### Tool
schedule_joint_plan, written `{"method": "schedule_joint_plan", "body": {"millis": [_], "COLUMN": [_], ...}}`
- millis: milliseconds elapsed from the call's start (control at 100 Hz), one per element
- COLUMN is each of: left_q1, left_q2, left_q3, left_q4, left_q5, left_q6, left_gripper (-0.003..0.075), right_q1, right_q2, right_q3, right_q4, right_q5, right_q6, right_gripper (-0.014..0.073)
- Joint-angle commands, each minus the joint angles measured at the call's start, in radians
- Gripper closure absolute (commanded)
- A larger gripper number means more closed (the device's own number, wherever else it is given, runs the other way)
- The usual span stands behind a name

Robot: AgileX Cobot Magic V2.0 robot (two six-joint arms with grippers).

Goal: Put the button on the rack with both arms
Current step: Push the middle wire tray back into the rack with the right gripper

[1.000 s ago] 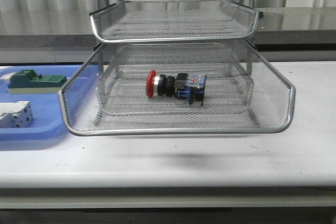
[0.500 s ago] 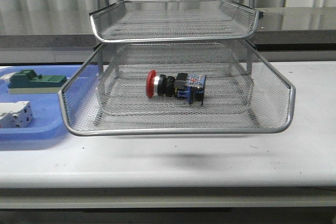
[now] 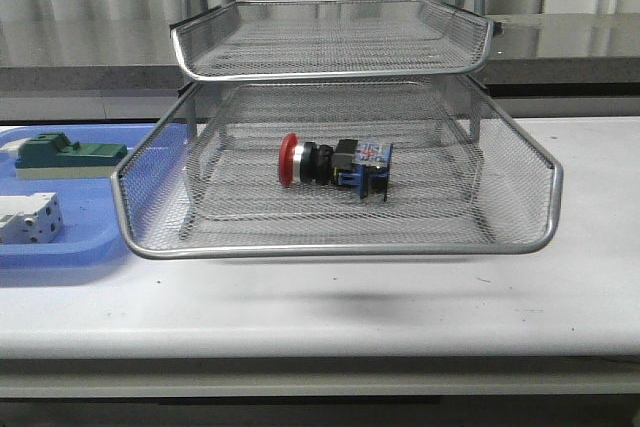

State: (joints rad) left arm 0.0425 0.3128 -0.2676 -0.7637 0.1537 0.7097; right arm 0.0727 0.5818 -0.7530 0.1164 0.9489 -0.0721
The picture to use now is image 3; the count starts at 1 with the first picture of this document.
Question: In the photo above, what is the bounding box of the red emergency stop button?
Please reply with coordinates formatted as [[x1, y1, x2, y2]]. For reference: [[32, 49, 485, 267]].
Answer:
[[278, 133, 394, 201]]

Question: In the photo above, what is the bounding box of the silver mesh tray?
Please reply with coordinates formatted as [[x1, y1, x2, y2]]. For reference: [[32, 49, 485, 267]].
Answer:
[[168, 0, 496, 83], [191, 81, 483, 229], [112, 76, 563, 259]]

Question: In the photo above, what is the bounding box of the blue plastic tray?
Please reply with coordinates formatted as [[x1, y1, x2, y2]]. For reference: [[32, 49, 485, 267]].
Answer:
[[1, 123, 152, 268]]

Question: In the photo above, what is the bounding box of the white circuit breaker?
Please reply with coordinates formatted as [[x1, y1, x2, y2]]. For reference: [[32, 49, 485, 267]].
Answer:
[[1, 192, 63, 244]]

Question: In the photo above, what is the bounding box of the grey stone counter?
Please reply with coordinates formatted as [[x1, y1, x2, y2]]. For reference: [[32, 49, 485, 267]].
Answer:
[[1, 13, 639, 97]]

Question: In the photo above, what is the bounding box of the green and beige switch block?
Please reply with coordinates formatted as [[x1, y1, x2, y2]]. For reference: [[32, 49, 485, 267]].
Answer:
[[15, 132, 127, 180]]

